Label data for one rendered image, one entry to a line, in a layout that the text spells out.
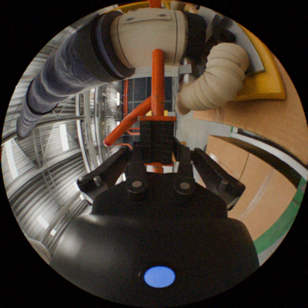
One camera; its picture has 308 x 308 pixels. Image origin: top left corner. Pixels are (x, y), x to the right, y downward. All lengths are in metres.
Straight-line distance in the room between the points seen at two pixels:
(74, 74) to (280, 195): 0.78
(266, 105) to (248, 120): 0.04
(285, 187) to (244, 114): 0.45
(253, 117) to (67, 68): 0.34
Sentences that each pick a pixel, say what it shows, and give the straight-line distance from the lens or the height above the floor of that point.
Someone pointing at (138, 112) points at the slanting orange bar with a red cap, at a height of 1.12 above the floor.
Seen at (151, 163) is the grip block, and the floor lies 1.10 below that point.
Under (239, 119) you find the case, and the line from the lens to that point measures 0.18.
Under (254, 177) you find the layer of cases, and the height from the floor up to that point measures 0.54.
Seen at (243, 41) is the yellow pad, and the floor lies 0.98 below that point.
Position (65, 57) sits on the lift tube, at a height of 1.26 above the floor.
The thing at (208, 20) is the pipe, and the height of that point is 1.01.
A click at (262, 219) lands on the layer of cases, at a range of 0.64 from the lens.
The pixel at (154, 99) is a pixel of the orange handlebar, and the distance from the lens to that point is 0.15.
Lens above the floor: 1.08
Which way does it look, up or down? 4 degrees up
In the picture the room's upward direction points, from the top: 88 degrees counter-clockwise
